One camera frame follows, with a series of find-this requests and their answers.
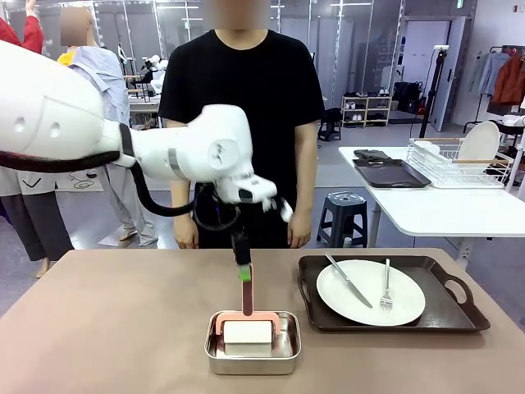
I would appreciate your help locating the steel rectangular tray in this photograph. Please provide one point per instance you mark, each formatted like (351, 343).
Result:
(250, 366)

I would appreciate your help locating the person's right hand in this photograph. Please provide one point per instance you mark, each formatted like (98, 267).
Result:
(186, 238)

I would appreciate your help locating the person's left forearm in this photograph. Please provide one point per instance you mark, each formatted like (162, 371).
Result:
(305, 164)

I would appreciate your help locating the silver fork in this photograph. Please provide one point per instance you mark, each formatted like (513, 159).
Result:
(386, 283)

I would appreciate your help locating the large white dinner plate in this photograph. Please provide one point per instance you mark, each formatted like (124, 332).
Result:
(336, 303)

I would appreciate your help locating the black clothes rack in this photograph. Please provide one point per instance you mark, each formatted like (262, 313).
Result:
(492, 123)

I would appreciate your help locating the pink lint roller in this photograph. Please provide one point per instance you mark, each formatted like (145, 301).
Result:
(247, 299)

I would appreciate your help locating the light blue shirt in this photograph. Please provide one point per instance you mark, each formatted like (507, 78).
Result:
(490, 74)

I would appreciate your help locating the mannequin with red jacket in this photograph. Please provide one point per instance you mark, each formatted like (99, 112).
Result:
(28, 37)

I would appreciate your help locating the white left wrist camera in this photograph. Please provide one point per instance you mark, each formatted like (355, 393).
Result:
(285, 211)

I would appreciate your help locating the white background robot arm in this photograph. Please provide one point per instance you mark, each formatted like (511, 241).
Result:
(153, 78)

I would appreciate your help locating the white shoe rack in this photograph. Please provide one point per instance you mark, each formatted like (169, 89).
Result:
(367, 108)

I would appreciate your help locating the person in black t-shirt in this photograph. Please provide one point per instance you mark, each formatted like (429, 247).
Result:
(246, 82)

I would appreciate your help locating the black tray on side table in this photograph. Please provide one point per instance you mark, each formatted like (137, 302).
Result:
(393, 174)

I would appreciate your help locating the person's right forearm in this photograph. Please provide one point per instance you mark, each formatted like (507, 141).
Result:
(180, 201)

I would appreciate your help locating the orange jacket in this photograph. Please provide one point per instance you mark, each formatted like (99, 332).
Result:
(510, 82)

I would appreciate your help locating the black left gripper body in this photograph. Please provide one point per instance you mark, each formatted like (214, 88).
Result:
(238, 221)

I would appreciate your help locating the black camera stand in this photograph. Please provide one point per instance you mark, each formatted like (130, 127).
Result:
(436, 82)

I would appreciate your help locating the grey plastic stool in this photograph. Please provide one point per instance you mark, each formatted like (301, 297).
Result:
(342, 217)

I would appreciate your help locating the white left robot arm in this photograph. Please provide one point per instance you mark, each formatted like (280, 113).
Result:
(197, 147)

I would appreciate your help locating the black backpack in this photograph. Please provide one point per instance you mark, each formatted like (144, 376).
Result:
(406, 96)

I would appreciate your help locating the silver table knife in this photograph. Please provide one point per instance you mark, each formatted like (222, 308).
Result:
(348, 281)

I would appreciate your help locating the person's left hand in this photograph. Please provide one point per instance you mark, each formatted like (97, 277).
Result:
(299, 232)

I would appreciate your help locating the bystander in yellow jacket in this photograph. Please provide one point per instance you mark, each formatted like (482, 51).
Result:
(65, 59)

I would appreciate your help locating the white side table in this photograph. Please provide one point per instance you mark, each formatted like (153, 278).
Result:
(451, 209)

